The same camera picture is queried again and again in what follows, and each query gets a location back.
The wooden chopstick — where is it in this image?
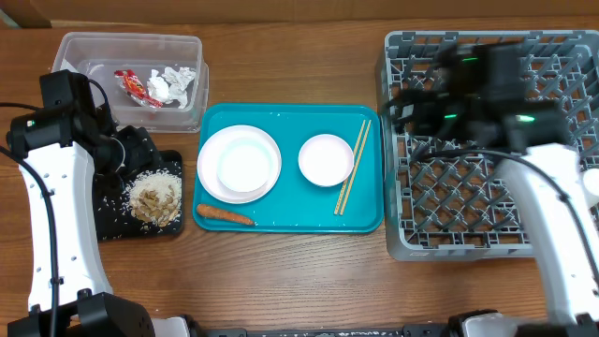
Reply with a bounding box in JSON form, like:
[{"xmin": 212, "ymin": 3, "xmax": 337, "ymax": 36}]
[
  {"xmin": 335, "ymin": 120, "xmax": 372, "ymax": 216},
  {"xmin": 332, "ymin": 119, "xmax": 368, "ymax": 216}
]

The red snack wrapper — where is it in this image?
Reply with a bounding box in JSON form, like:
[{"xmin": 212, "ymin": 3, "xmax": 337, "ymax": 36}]
[{"xmin": 114, "ymin": 69, "xmax": 163, "ymax": 109}]

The small white plate bowl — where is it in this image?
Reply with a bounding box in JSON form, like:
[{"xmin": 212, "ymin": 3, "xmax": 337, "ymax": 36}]
[{"xmin": 298, "ymin": 134, "xmax": 354, "ymax": 187}]

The foil wrapper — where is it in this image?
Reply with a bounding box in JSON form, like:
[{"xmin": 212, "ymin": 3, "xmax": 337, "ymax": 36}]
[{"xmin": 147, "ymin": 66, "xmax": 197, "ymax": 109}]

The white rice pile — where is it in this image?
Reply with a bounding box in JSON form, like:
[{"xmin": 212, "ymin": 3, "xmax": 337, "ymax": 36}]
[{"xmin": 100, "ymin": 161, "xmax": 183, "ymax": 233}]

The peanut shells pile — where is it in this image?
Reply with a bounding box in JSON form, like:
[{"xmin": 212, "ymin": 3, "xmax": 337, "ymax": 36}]
[{"xmin": 129, "ymin": 190, "xmax": 181, "ymax": 227}]

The small white cup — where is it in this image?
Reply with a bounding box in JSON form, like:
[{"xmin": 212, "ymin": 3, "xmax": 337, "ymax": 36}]
[{"xmin": 581, "ymin": 168, "xmax": 599, "ymax": 208}]

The cream bowl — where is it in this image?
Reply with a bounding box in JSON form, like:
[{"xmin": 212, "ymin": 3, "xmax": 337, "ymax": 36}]
[{"xmin": 217, "ymin": 139, "xmax": 272, "ymax": 194}]

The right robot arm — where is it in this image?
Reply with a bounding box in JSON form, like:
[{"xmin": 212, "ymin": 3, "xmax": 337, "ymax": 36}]
[{"xmin": 387, "ymin": 42, "xmax": 598, "ymax": 336}]

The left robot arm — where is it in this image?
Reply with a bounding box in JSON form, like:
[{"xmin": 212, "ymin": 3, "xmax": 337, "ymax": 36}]
[{"xmin": 1, "ymin": 70, "xmax": 202, "ymax": 336}]

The clear plastic waste bin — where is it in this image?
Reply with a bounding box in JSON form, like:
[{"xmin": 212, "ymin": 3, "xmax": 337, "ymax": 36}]
[{"xmin": 51, "ymin": 32, "xmax": 209, "ymax": 133}]

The grey dishwasher rack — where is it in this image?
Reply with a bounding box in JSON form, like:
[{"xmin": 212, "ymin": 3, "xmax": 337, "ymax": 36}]
[{"xmin": 376, "ymin": 30, "xmax": 598, "ymax": 261}]

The black food waste tray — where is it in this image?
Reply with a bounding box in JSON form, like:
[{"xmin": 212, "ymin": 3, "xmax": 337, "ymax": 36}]
[{"xmin": 93, "ymin": 150, "xmax": 185, "ymax": 242}]

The teal serving tray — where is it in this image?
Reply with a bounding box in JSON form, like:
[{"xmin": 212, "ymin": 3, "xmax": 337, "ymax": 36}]
[{"xmin": 193, "ymin": 103, "xmax": 384, "ymax": 234}]

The large white plate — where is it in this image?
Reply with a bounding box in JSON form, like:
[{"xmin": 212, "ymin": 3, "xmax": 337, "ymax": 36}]
[{"xmin": 197, "ymin": 125, "xmax": 282, "ymax": 204}]

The orange carrot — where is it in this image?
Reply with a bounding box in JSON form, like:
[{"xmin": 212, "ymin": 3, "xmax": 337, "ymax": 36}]
[{"xmin": 196, "ymin": 204, "xmax": 256, "ymax": 226}]

